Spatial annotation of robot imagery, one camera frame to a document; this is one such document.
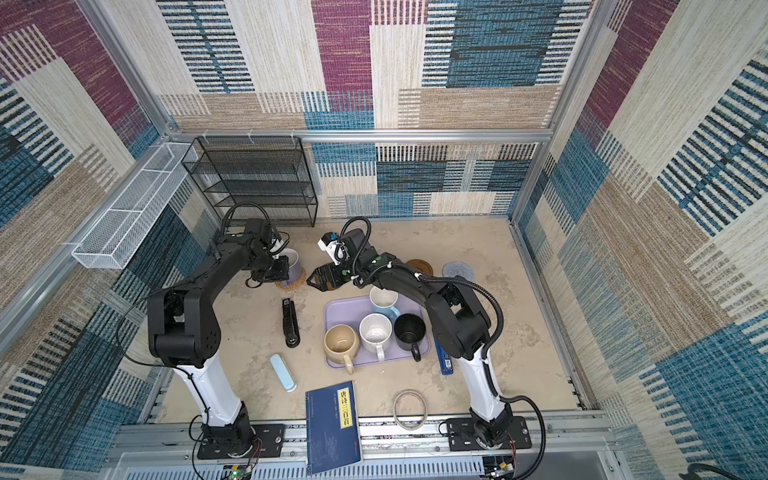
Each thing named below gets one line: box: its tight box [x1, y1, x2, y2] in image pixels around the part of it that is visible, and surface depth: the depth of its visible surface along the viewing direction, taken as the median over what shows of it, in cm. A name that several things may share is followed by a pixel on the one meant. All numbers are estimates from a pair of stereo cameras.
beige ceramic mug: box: [324, 324, 360, 375], surface depth 83 cm
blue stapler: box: [434, 338, 454, 375], surface depth 84 cm
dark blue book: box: [305, 380, 363, 476], surface depth 76 cm
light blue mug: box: [369, 286, 401, 322], surface depth 88 cm
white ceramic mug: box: [359, 312, 393, 361], surface depth 85 cm
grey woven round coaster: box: [442, 261, 475, 282], surface depth 107 cm
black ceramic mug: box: [393, 313, 427, 362], surface depth 86 cm
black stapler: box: [282, 298, 301, 349], surface depth 91 cm
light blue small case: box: [270, 354, 298, 393], surface depth 83 cm
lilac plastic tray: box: [323, 295, 431, 375], surface depth 86 cm
